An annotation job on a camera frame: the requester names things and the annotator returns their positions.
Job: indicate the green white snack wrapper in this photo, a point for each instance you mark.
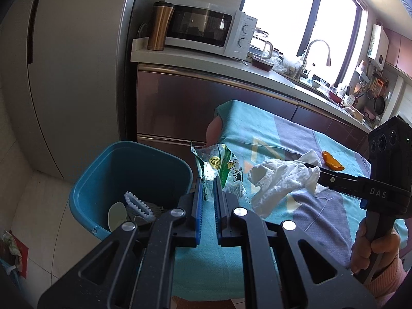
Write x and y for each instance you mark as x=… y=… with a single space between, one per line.
x=225 y=164

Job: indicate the steel kitchen faucet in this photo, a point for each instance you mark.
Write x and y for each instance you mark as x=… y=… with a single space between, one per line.
x=309 y=48

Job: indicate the white microwave oven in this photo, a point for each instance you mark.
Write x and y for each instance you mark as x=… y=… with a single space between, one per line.
x=199 y=22

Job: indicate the dark red bowl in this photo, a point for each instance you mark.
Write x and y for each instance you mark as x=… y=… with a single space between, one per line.
x=261 y=62

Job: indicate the grey refrigerator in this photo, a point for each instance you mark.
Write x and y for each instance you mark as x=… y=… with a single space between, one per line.
x=80 y=70

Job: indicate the clear plastic bag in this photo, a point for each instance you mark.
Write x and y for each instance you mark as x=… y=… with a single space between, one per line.
x=286 y=64

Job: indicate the kitchen window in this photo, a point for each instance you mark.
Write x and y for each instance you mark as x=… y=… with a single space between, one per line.
x=289 y=13

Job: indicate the person's right forearm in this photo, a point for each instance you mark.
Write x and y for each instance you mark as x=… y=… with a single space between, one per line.
x=389 y=283

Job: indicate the orange peel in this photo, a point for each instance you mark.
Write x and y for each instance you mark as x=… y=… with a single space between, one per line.
x=331 y=162

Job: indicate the white round plate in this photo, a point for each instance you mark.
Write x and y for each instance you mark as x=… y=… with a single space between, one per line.
x=142 y=30

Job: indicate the blue plastic waste bin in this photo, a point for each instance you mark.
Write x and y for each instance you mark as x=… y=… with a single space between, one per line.
x=135 y=167

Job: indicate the maroon kitchen counter cabinet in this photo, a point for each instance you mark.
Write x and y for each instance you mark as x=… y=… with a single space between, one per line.
x=173 y=103

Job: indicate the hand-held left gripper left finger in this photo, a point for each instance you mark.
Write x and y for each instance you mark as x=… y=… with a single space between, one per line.
x=200 y=212

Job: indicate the white water heater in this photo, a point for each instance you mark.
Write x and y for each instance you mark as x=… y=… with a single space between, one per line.
x=378 y=45

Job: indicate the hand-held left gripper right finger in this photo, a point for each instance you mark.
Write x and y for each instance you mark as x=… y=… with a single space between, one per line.
x=219 y=219

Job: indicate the person's right hand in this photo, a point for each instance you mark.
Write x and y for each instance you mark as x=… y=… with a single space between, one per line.
x=363 y=254

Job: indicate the glass teapot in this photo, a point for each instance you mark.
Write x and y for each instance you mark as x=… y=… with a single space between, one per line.
x=262 y=45

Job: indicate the black frying pan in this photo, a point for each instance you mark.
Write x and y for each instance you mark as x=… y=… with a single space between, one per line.
x=379 y=104

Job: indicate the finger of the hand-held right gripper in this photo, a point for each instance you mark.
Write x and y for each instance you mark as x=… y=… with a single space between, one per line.
x=344 y=183
x=322 y=168

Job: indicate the red paper sheet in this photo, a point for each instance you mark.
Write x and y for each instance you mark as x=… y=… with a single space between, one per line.
x=23 y=257

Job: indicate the teal patterned blanket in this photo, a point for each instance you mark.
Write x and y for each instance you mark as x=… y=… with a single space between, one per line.
x=289 y=128

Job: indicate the white tissue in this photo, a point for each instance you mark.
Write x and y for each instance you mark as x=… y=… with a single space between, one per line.
x=276 y=180

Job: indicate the white ridged plastic strip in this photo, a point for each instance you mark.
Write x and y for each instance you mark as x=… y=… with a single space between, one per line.
x=138 y=204

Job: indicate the copper thermos tumbler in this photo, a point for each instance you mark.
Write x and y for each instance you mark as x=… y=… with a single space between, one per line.
x=159 y=29

